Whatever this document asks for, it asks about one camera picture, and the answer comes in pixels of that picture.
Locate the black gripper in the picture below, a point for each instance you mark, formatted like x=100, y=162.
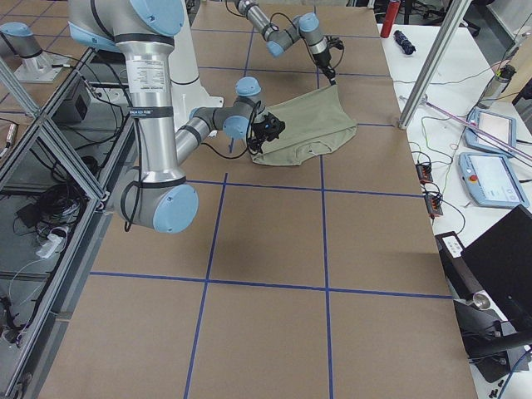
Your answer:
x=323, y=63
x=262, y=134

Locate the light green long-sleeve shirt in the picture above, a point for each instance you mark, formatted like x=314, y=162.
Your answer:
x=315, y=124

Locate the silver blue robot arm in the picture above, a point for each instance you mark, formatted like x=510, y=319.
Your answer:
x=155, y=194
x=280, y=32

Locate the folded dark blue umbrella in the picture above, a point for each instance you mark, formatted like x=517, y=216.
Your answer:
x=404, y=43

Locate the red cylinder bottle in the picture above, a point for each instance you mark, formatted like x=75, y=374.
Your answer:
x=390, y=17

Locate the clear water bottle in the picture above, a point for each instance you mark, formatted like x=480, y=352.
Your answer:
x=498, y=84

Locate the blue teach pendant far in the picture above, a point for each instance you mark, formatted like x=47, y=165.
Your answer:
x=501, y=127

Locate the blue teach pendant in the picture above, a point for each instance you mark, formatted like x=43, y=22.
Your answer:
x=501, y=127
x=490, y=181

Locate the blue teach pendant near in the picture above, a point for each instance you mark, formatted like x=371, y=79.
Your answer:
x=490, y=181

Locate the white power strip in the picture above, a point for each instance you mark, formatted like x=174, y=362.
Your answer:
x=54, y=244

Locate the black monitor with stand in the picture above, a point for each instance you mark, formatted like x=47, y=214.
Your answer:
x=492, y=281

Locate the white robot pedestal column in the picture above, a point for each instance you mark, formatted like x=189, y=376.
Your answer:
x=187, y=90

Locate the aluminium frame post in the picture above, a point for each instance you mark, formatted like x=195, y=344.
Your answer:
x=456, y=12

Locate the aluminium frame rack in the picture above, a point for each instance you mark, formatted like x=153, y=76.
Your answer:
x=73, y=137

